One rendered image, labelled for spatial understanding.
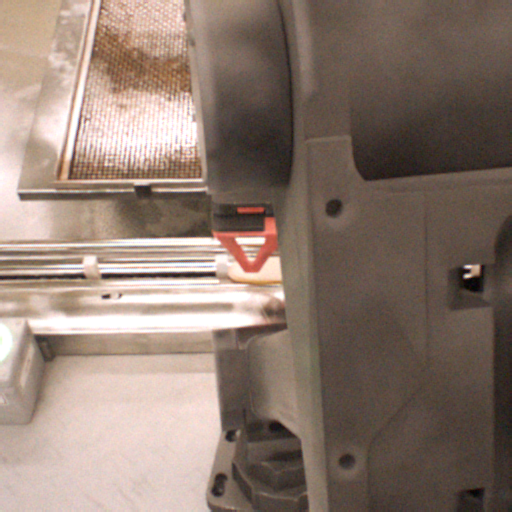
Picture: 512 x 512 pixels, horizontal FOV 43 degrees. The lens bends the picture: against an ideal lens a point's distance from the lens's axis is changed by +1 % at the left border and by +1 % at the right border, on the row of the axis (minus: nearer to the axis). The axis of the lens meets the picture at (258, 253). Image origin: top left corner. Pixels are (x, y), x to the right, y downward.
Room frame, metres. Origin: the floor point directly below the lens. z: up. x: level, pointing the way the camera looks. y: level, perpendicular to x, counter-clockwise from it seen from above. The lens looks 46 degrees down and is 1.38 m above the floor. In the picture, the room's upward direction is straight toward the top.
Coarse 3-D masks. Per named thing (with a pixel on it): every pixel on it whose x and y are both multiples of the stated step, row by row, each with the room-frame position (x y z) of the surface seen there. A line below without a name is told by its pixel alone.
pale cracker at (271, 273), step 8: (232, 264) 0.48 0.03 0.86; (272, 264) 0.48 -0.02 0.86; (232, 272) 0.47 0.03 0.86; (240, 272) 0.47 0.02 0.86; (264, 272) 0.47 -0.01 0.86; (272, 272) 0.47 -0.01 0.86; (280, 272) 0.47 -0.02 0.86; (240, 280) 0.46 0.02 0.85; (248, 280) 0.46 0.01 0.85; (256, 280) 0.46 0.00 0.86; (264, 280) 0.46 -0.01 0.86; (272, 280) 0.46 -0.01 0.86; (280, 280) 0.46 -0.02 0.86
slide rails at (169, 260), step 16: (0, 256) 0.50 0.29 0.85; (16, 256) 0.50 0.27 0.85; (32, 256) 0.50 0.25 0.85; (48, 256) 0.50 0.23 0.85; (64, 256) 0.50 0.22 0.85; (80, 256) 0.50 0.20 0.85; (96, 256) 0.50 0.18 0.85; (112, 256) 0.50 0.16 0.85; (128, 256) 0.50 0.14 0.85; (144, 256) 0.50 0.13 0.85; (160, 256) 0.50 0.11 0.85; (176, 256) 0.50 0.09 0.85; (192, 256) 0.50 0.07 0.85; (208, 256) 0.50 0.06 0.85; (272, 256) 0.50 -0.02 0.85
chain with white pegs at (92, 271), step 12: (84, 264) 0.47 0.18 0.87; (96, 264) 0.48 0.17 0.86; (216, 264) 0.47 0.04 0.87; (0, 276) 0.48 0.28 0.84; (12, 276) 0.48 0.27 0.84; (24, 276) 0.48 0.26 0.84; (36, 276) 0.48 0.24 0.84; (48, 276) 0.48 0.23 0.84; (60, 276) 0.48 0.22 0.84; (72, 276) 0.48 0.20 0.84; (84, 276) 0.48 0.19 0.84; (96, 276) 0.47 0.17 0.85; (108, 276) 0.48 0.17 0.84; (120, 276) 0.48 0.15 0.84; (132, 276) 0.48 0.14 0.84; (144, 276) 0.48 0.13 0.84; (156, 276) 0.48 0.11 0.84; (168, 276) 0.48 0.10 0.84; (180, 276) 0.48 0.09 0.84; (192, 276) 0.48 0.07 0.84; (204, 276) 0.48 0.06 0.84; (216, 276) 0.48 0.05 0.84; (228, 276) 0.48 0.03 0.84
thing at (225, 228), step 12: (216, 216) 0.42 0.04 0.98; (228, 216) 0.42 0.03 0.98; (240, 216) 0.42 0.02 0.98; (252, 216) 0.42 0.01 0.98; (264, 216) 0.42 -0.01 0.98; (216, 228) 0.41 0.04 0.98; (228, 228) 0.41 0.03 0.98; (240, 228) 0.41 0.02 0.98; (252, 228) 0.41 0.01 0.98; (264, 228) 0.41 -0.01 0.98; (228, 240) 0.41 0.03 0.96; (276, 240) 0.41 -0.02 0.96; (240, 252) 0.42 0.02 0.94; (264, 252) 0.42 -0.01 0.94; (240, 264) 0.42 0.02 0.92; (252, 264) 0.43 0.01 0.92; (264, 264) 0.43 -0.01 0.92
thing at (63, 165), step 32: (96, 0) 0.91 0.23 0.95; (160, 0) 0.92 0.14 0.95; (96, 32) 0.85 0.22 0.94; (192, 96) 0.72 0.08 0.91; (64, 128) 0.65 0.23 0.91; (96, 128) 0.67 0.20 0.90; (128, 128) 0.67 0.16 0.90; (160, 128) 0.67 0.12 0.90; (64, 160) 0.61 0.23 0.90; (128, 160) 0.62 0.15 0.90
